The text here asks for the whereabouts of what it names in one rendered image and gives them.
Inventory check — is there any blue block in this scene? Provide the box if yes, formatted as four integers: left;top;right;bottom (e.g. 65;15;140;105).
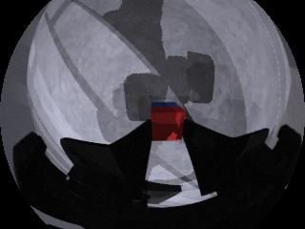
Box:
152;102;178;107

